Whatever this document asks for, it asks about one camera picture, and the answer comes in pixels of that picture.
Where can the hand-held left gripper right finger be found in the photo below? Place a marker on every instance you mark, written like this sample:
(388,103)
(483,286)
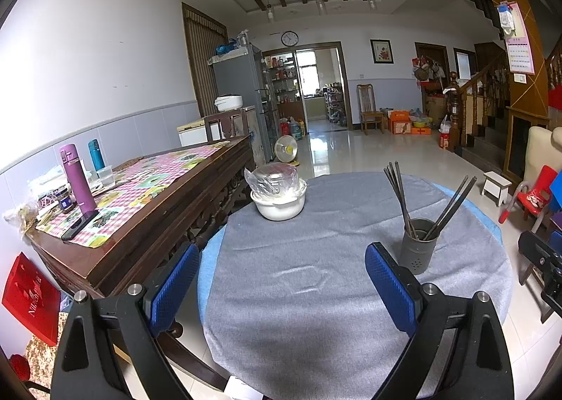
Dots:
(390,290)

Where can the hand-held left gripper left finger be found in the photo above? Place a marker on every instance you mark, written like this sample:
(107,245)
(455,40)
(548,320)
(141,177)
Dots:
(173,290)

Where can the dark grey perforated utensil holder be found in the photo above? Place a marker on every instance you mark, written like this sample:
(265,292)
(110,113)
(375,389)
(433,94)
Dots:
(417,255)

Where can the bunch of dark chopsticks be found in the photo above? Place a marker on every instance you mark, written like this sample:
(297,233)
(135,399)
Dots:
(400,193)

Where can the blue table cover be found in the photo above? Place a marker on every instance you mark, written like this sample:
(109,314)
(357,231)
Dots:
(210,259)

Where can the dark wooden sideboard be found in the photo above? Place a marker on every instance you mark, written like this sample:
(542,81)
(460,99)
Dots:
(145,242)

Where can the blue child chair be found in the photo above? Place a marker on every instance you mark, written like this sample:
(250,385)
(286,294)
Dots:
(556,193)

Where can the red child chair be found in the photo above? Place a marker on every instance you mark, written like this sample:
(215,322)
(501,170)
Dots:
(538,191)

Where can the grey tablecloth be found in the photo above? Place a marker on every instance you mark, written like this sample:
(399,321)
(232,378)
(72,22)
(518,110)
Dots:
(307,294)

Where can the small white stool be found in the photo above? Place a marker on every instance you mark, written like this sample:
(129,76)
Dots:
(496,184)

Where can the pink checked table mat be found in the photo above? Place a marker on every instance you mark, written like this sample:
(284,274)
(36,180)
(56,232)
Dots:
(145,185)

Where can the black smartphone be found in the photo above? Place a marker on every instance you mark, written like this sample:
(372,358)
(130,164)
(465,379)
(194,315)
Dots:
(80,225)

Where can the cream chair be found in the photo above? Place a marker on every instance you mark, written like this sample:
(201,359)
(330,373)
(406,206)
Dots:
(542,149)

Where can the white paper sheet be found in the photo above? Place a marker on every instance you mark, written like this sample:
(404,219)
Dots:
(243,389)

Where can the clear plastic cup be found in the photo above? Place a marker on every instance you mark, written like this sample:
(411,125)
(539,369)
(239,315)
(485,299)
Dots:
(106,177)

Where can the white ceramic basin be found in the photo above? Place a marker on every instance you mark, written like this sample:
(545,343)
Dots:
(279,207)

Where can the small glass jar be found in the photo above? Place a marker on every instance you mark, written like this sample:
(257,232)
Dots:
(66,201)

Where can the red flat box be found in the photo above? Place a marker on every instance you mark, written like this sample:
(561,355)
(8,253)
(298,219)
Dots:
(30,299)

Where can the purple thermos bottle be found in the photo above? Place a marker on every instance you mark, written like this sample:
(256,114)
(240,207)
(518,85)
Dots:
(79,180)

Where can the teal bottle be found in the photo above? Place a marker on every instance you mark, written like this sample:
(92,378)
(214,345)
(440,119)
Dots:
(96,156)

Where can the white chest freezer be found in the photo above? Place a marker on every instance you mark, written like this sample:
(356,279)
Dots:
(192,132)

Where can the white plastic bag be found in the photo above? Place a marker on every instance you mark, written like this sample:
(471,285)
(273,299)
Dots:
(445,134)

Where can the orange cardboard boxes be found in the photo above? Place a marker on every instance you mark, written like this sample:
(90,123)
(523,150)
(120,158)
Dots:
(406,123)

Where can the crumpled plastic bag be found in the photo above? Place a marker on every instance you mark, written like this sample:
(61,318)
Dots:
(19,218)

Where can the carved wooden chair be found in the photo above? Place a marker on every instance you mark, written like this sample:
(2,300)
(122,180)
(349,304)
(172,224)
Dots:
(226,125)

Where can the round electric heater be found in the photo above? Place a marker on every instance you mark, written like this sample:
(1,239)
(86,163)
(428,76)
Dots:
(286,149)

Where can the wooden stair railing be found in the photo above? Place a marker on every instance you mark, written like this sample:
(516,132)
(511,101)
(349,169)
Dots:
(481,92)

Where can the white rice cooker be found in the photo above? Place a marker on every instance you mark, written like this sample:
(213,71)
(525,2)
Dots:
(228,103)

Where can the grey refrigerator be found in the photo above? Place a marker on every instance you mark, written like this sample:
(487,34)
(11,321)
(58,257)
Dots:
(246,84)

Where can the hanging bags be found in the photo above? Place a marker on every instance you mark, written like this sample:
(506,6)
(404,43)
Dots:
(426,70)

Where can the brown window blind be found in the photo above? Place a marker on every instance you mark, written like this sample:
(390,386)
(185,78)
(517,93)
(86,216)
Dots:
(204,62)

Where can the shelf with bottles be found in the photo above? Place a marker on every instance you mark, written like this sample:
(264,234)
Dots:
(281,77)

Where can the pink wall calendar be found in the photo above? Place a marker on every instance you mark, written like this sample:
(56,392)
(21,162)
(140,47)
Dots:
(520,44)

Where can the framed wall picture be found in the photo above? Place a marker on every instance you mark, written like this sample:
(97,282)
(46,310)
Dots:
(382,51)

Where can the round wall clock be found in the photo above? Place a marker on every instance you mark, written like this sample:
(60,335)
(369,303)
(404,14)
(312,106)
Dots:
(289,38)

